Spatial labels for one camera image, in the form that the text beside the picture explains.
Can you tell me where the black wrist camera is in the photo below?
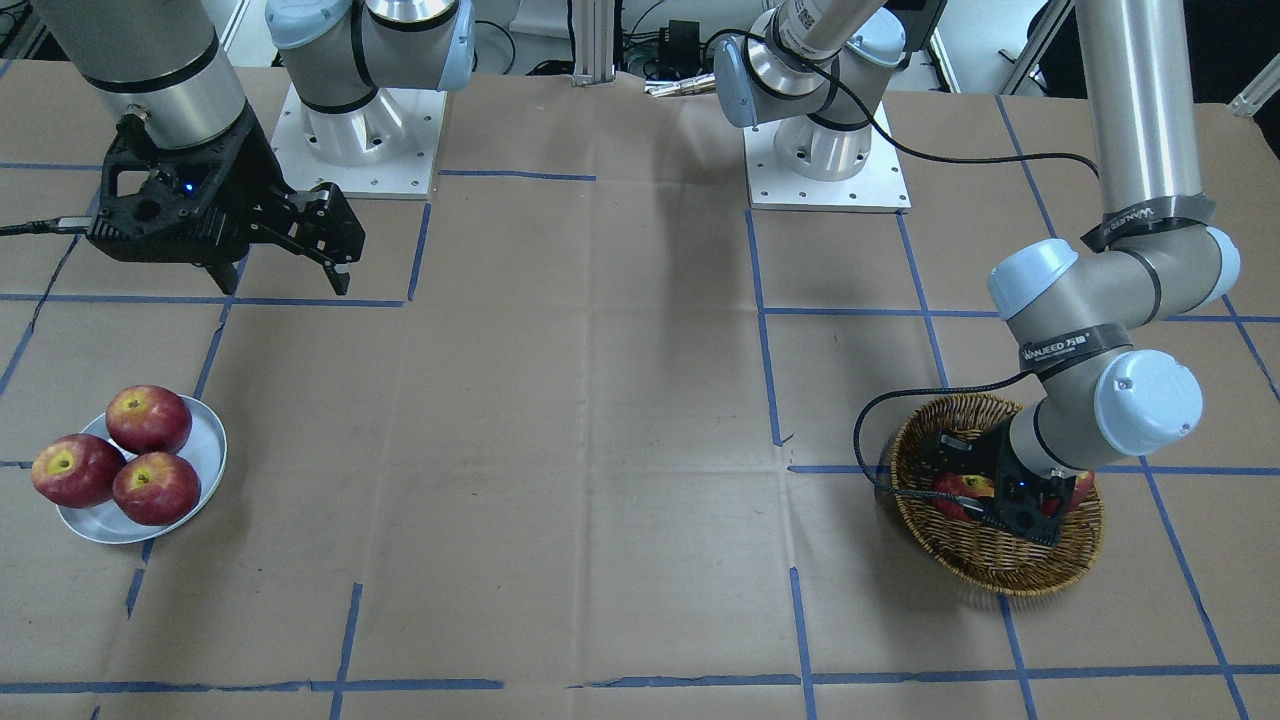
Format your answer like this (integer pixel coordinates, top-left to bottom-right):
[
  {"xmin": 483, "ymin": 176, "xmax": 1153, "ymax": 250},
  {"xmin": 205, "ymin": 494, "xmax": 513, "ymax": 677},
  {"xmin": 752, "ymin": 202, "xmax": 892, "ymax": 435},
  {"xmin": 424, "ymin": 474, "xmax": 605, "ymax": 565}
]
[
  {"xmin": 84, "ymin": 113, "xmax": 238, "ymax": 266},
  {"xmin": 983, "ymin": 468, "xmax": 1076, "ymax": 547}
]

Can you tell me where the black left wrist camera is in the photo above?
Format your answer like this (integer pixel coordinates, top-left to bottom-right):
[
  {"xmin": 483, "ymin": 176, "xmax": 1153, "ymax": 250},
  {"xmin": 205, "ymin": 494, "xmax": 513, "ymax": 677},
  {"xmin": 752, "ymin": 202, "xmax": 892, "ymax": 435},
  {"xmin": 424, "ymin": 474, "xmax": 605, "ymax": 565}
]
[{"xmin": 983, "ymin": 468, "xmax": 1076, "ymax": 547}]

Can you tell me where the black power adapter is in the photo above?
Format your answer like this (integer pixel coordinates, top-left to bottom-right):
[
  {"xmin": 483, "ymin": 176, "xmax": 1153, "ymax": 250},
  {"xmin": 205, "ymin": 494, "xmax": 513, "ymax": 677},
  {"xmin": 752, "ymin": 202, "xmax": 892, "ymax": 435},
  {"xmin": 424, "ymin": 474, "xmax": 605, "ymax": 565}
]
[{"xmin": 663, "ymin": 19, "xmax": 701, "ymax": 64}]

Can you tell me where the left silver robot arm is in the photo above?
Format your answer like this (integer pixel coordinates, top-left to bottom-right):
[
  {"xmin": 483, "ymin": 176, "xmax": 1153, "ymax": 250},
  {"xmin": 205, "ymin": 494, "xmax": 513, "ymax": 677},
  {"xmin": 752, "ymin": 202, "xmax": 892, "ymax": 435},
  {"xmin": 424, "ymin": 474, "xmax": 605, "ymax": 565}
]
[{"xmin": 710, "ymin": 1, "xmax": 1242, "ymax": 544}]

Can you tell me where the aluminium frame post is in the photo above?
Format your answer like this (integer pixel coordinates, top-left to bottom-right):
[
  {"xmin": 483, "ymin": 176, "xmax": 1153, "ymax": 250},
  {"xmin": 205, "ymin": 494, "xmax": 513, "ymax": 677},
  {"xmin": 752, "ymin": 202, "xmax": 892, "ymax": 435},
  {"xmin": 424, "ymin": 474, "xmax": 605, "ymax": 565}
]
[{"xmin": 567, "ymin": 1, "xmax": 622, "ymax": 88}]

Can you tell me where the black braided camera cable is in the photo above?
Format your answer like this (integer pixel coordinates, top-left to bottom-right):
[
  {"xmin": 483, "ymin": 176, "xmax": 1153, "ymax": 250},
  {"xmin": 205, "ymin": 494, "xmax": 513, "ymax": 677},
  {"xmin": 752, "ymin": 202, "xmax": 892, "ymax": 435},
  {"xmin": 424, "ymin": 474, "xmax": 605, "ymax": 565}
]
[{"xmin": 705, "ymin": 28, "xmax": 1101, "ymax": 530}]

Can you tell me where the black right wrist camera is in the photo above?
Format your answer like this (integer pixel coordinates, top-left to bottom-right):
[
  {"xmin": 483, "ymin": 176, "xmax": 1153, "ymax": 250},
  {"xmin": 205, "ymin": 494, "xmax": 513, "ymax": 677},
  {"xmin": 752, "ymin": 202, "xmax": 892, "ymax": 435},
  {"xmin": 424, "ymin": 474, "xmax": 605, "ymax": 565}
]
[{"xmin": 84, "ymin": 113, "xmax": 238, "ymax": 266}]

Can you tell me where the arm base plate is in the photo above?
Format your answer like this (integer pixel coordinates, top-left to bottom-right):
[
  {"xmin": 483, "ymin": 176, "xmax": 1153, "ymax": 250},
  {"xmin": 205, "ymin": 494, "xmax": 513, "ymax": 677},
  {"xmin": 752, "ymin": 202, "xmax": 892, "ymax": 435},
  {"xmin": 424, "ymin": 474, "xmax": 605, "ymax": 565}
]
[
  {"xmin": 742, "ymin": 117, "xmax": 911, "ymax": 213},
  {"xmin": 270, "ymin": 87, "xmax": 449, "ymax": 200}
]

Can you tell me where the woven wicker basket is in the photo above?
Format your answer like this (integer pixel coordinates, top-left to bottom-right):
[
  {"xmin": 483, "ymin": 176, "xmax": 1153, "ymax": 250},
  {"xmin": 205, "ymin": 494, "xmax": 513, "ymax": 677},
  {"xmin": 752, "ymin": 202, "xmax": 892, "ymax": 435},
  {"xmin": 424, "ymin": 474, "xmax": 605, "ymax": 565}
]
[{"xmin": 890, "ymin": 393, "xmax": 1105, "ymax": 596}]

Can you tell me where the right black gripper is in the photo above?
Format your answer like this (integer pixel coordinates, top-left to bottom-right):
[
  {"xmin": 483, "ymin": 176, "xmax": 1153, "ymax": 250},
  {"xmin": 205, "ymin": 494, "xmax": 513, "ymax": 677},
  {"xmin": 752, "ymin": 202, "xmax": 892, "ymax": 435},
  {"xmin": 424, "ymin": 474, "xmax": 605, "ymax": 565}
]
[{"xmin": 200, "ymin": 102, "xmax": 365, "ymax": 296}]

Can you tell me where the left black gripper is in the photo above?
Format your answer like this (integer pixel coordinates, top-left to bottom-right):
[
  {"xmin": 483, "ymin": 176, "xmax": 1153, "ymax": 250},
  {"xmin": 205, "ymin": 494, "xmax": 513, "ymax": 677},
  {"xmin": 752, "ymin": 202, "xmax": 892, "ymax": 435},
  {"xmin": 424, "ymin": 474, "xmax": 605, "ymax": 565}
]
[{"xmin": 920, "ymin": 421, "xmax": 1029, "ymax": 521}]

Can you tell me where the red apple on plate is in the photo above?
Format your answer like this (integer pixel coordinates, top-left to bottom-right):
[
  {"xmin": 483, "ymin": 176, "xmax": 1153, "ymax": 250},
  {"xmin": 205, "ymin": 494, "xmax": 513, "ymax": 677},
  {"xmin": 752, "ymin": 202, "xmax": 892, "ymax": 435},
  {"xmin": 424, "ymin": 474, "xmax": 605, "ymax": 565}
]
[
  {"xmin": 105, "ymin": 386, "xmax": 193, "ymax": 455},
  {"xmin": 29, "ymin": 433, "xmax": 125, "ymax": 509},
  {"xmin": 111, "ymin": 452, "xmax": 201, "ymax": 527}
]

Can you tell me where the red yellow apple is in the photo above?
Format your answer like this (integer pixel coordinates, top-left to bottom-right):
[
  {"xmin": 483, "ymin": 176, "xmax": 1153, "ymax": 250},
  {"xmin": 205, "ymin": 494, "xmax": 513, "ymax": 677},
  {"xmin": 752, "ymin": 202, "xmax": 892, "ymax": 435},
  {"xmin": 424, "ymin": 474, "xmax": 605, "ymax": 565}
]
[{"xmin": 931, "ymin": 473, "xmax": 995, "ymax": 523}]

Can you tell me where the light blue plate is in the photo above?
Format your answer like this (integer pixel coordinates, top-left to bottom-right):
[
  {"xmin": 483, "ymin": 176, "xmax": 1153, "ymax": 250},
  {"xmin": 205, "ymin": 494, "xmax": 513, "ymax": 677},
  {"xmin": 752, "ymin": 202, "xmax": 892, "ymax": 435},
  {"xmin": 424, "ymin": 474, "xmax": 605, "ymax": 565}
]
[{"xmin": 55, "ymin": 396, "xmax": 228, "ymax": 544}]

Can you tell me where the dark red apple in basket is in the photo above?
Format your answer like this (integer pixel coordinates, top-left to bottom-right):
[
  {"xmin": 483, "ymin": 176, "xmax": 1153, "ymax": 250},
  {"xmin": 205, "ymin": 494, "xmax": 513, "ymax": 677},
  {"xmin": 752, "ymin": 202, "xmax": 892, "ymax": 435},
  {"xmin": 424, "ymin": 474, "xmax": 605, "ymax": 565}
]
[{"xmin": 1039, "ymin": 470, "xmax": 1094, "ymax": 518}]

